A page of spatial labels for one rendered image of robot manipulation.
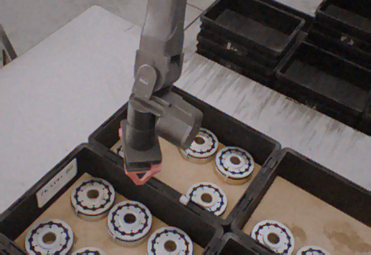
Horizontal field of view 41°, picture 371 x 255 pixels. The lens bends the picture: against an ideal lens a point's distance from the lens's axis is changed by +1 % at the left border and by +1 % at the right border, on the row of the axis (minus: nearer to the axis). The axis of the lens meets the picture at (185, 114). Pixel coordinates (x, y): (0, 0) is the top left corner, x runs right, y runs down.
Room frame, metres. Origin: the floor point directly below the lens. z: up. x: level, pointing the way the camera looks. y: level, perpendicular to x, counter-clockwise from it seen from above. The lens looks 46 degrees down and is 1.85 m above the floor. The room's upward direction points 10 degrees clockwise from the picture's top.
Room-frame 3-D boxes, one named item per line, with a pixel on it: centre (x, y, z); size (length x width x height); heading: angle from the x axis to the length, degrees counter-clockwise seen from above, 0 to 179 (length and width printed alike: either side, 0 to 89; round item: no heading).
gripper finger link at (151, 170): (0.57, 0.07, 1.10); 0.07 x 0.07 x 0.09; 19
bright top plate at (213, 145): (0.86, -0.05, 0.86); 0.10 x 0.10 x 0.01
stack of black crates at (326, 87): (1.71, -0.60, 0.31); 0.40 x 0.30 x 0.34; 66
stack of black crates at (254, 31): (1.87, -0.23, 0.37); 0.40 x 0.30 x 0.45; 66
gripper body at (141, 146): (0.58, 0.07, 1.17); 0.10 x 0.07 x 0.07; 19
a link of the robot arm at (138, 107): (0.58, 0.07, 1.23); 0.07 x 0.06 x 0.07; 66
